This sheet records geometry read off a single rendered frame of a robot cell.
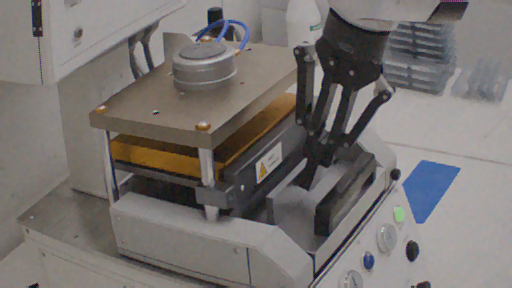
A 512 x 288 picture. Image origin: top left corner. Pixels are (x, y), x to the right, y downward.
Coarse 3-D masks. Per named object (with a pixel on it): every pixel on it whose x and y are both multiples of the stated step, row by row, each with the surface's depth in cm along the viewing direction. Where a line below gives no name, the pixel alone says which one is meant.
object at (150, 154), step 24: (288, 96) 114; (264, 120) 108; (120, 144) 105; (144, 144) 104; (168, 144) 104; (240, 144) 102; (120, 168) 107; (144, 168) 105; (168, 168) 103; (192, 168) 101; (216, 168) 99
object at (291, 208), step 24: (336, 168) 115; (384, 168) 113; (288, 192) 104; (312, 192) 109; (360, 192) 108; (264, 216) 105; (288, 216) 104; (312, 216) 104; (336, 216) 103; (360, 216) 108; (312, 240) 99; (336, 240) 102
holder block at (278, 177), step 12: (300, 156) 116; (288, 168) 113; (276, 180) 111; (144, 192) 107; (156, 192) 106; (168, 192) 106; (180, 192) 106; (264, 192) 108; (180, 204) 105; (192, 204) 104; (252, 204) 106; (228, 216) 102; (240, 216) 104
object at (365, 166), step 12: (360, 156) 108; (372, 156) 108; (360, 168) 106; (372, 168) 109; (348, 180) 103; (360, 180) 105; (372, 180) 110; (336, 192) 101; (348, 192) 102; (324, 204) 98; (336, 204) 99; (324, 216) 98; (324, 228) 99
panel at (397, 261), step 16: (384, 208) 114; (368, 224) 110; (400, 224) 117; (368, 240) 109; (400, 240) 116; (416, 240) 120; (352, 256) 105; (384, 256) 112; (400, 256) 115; (336, 272) 102; (368, 272) 107; (384, 272) 111; (400, 272) 114; (416, 272) 118
